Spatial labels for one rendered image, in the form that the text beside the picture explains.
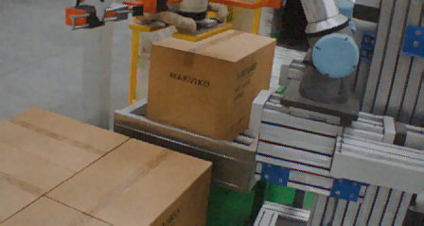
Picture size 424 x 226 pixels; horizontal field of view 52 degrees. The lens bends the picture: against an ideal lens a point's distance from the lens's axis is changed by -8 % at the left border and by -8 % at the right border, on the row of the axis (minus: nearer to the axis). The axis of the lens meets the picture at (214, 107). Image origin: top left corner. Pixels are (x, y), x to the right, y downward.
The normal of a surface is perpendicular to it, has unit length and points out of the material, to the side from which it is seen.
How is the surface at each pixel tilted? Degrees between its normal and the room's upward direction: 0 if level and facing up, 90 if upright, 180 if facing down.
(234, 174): 90
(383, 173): 90
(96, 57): 90
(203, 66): 90
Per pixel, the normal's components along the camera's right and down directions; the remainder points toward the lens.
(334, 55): -0.16, 0.45
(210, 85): -0.41, 0.29
